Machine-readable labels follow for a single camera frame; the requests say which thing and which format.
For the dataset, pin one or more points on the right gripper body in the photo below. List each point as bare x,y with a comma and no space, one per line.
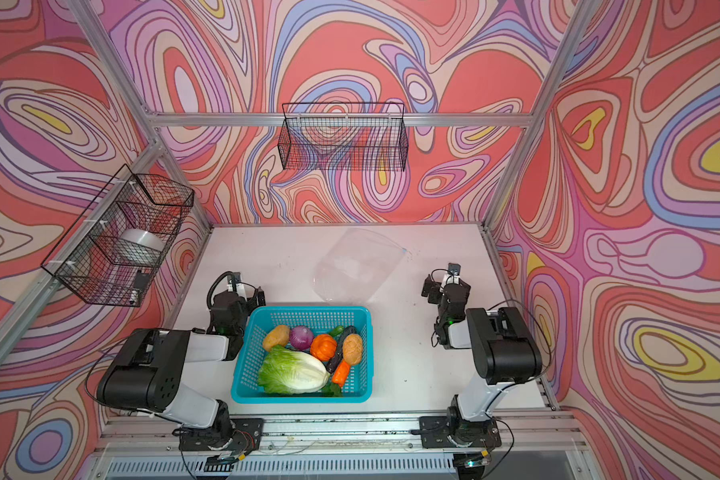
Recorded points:
435,296

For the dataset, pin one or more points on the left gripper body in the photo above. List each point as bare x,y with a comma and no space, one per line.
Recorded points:
246,309

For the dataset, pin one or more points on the purple onion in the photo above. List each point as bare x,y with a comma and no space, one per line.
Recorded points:
301,338

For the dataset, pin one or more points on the clear zip top bag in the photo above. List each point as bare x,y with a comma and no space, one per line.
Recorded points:
355,267

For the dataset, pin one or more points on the orange pumpkin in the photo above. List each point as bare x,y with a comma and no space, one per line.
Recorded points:
323,347

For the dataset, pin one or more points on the tan bread bun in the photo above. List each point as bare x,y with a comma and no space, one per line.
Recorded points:
352,349

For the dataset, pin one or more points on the teal plastic basket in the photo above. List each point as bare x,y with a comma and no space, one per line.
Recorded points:
321,320

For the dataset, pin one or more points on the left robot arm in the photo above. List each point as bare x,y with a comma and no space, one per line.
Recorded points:
146,374

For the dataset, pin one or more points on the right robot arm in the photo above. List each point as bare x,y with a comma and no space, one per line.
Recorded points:
504,355

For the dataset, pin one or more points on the brown potato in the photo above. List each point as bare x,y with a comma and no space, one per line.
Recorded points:
278,336

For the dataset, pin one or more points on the green lettuce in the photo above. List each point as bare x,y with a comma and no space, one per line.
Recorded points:
288,372

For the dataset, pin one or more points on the green chili pepper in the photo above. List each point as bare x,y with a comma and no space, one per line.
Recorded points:
337,331

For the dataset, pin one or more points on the white roll in basket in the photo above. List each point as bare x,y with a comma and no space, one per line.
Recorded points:
139,247

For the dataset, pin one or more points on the orange carrot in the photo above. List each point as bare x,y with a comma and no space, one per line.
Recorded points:
341,374

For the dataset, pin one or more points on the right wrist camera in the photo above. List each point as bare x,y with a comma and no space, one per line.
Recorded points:
453,271

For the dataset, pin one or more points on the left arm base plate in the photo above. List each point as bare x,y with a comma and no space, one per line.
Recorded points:
240,435

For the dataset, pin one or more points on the black wire basket left wall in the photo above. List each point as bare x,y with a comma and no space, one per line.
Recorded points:
115,255

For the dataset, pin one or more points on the black wire basket wall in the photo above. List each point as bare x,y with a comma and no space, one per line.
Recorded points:
115,255
344,136

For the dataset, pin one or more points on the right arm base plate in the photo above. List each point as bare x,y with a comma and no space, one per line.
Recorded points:
444,431

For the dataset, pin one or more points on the black wire basket back wall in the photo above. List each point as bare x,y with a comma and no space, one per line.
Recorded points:
344,136

